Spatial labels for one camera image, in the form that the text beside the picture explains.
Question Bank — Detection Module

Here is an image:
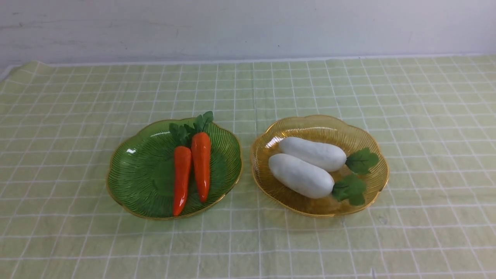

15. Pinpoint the orange toy carrot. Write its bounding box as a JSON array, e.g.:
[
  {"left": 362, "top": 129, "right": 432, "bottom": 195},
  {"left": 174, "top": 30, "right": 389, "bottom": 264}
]
[
  {"left": 191, "top": 111, "right": 213, "bottom": 203},
  {"left": 169, "top": 122, "right": 193, "bottom": 217}
]

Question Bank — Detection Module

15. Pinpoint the white toy radish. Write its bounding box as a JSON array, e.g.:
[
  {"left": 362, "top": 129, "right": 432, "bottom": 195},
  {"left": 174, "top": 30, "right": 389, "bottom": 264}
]
[
  {"left": 279, "top": 137, "right": 379, "bottom": 175},
  {"left": 268, "top": 153, "right": 366, "bottom": 205}
]

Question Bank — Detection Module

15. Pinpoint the amber glass plate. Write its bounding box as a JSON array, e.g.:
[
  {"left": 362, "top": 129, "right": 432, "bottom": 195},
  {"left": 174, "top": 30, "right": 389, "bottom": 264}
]
[{"left": 250, "top": 115, "right": 390, "bottom": 217}]

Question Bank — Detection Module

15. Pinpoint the green glass plate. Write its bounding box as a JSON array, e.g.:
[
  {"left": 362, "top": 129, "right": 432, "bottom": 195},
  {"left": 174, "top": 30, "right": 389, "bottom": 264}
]
[{"left": 107, "top": 118, "right": 243, "bottom": 220}]

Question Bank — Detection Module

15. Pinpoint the green checkered tablecloth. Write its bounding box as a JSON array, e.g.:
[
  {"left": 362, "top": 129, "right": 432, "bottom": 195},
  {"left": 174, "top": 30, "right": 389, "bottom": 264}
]
[{"left": 0, "top": 55, "right": 495, "bottom": 279}]

